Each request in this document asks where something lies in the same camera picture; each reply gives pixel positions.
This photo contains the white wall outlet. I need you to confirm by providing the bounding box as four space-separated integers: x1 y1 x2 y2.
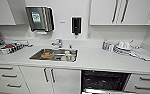
87 31 92 39

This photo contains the black soap dispenser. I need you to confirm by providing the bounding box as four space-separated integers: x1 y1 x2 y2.
71 16 83 37

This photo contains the grey white dish cloth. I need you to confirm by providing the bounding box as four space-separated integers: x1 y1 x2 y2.
133 48 150 62

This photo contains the stack of white dishes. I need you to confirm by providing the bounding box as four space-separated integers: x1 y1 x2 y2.
113 40 139 56

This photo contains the dish tray with cups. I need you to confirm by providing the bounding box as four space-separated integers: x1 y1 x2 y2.
0 39 34 56

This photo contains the chrome faucet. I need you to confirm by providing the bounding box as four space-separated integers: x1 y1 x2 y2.
50 38 64 50

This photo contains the stainless steel dishwasher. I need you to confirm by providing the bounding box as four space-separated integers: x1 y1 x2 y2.
80 69 137 94

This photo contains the stainless steel sink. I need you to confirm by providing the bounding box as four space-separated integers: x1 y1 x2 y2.
28 47 80 64

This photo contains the blue dish soap bottle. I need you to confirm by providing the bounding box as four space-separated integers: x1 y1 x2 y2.
101 39 109 51

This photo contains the small white bottle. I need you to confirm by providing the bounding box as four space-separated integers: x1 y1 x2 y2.
107 42 115 53

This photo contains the wire dishwasher rack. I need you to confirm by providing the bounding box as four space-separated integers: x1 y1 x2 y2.
82 71 130 91

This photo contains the white wall cabinet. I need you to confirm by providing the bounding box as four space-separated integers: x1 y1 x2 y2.
0 0 17 26
89 0 150 27

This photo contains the white two-door sink cabinet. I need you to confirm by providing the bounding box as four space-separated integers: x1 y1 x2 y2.
19 65 82 94

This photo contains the orange bowl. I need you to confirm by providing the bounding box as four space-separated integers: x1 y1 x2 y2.
40 49 54 59

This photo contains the white mug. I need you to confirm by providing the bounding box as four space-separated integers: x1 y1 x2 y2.
60 51 74 62

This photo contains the white drawer unit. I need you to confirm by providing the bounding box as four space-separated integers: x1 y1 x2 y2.
124 73 150 94
0 63 31 94

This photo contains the steel paper towel dispenser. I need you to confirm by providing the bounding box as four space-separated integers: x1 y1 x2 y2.
25 5 56 35

